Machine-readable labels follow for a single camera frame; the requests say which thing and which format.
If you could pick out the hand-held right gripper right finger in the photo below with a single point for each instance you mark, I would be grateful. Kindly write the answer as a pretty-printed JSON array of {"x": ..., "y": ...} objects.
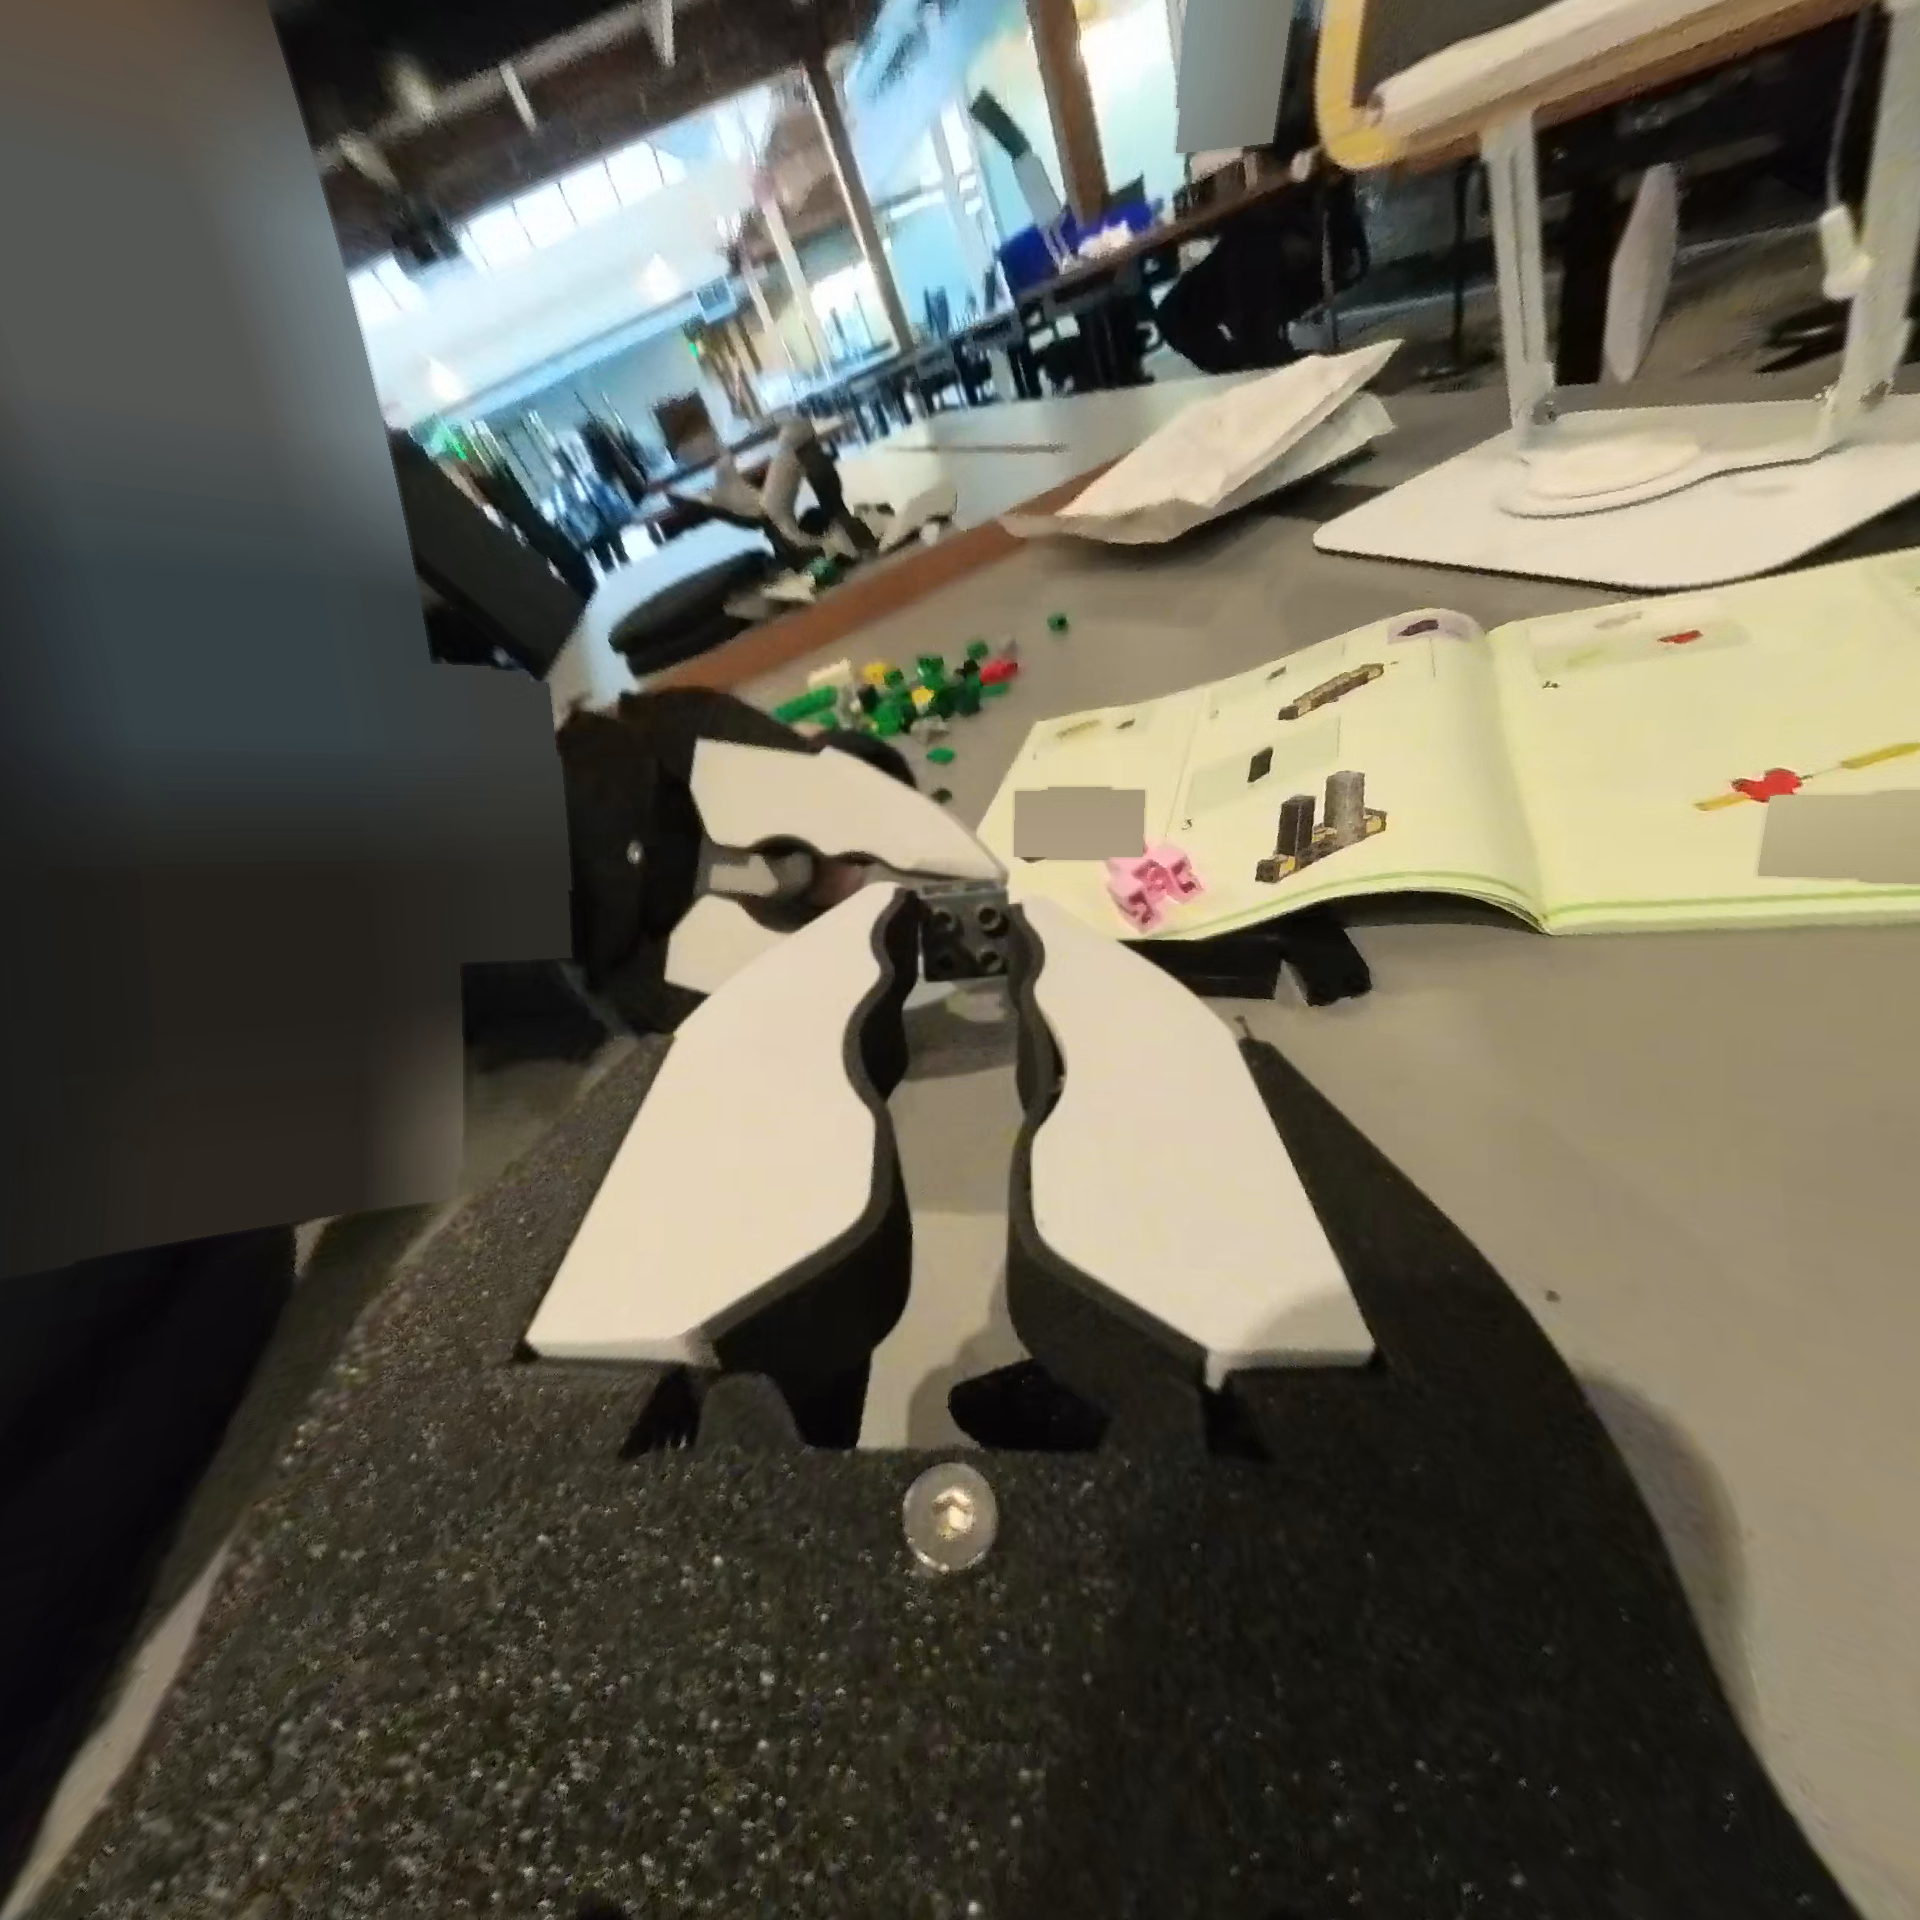
[{"x": 1185, "y": 1183}]

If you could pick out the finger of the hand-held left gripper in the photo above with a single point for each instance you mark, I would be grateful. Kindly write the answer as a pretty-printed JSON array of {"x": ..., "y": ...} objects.
[
  {"x": 828, "y": 801},
  {"x": 735, "y": 938}
]

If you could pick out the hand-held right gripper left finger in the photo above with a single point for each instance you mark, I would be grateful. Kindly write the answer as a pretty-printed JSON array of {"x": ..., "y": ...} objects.
[{"x": 750, "y": 1157}]

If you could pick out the black brick assembly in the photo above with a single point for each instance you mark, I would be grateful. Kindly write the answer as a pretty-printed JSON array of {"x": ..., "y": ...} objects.
[{"x": 963, "y": 938}]

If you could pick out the grey desk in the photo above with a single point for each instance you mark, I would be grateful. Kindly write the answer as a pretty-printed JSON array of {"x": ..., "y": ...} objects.
[{"x": 1649, "y": 1201}]

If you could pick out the pile of colourful bricks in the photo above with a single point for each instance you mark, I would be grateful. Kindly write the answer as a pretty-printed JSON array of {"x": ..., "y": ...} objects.
[{"x": 902, "y": 694}]

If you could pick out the black round cushion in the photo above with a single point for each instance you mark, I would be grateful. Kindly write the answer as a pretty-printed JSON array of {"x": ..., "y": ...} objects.
[{"x": 682, "y": 609}]

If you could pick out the white table with wooden edge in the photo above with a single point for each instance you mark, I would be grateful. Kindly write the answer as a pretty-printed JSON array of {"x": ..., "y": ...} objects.
[{"x": 929, "y": 570}]

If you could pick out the pink brick pig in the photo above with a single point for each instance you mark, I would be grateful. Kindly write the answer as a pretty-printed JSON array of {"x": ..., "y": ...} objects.
[{"x": 1156, "y": 887}]

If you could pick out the torn white paper bag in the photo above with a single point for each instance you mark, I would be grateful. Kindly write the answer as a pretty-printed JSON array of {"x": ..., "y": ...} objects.
[{"x": 902, "y": 502}]

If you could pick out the black chair backrest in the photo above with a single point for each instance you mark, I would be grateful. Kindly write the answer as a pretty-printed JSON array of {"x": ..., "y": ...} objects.
[{"x": 481, "y": 556}]

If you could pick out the long thin stick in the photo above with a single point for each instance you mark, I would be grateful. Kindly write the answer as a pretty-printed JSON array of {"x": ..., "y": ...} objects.
[{"x": 977, "y": 445}]

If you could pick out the building instruction booklet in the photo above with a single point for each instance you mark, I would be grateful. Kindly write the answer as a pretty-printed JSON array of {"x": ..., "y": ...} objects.
[{"x": 1501, "y": 750}]

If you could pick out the white stand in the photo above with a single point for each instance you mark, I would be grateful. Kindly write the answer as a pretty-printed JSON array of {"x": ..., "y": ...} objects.
[{"x": 1619, "y": 510}]

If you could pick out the tilted wooden board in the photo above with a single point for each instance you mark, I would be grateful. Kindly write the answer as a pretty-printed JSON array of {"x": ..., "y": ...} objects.
[{"x": 1501, "y": 77}]

